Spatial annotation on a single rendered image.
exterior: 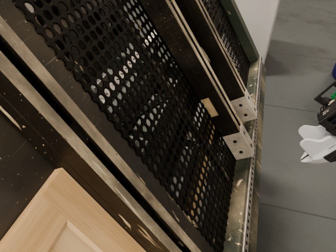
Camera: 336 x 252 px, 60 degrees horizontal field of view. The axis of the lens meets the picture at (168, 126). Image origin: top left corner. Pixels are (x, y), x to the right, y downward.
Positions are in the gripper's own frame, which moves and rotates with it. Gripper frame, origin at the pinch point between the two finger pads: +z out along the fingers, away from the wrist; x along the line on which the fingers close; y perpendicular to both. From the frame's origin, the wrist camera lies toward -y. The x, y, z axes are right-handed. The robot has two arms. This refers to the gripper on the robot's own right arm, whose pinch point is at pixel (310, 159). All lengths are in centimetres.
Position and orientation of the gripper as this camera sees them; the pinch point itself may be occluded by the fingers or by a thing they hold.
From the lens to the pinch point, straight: 60.8
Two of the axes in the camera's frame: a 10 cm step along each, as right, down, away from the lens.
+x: -2.6, 6.2, -7.4
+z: -4.4, 6.0, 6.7
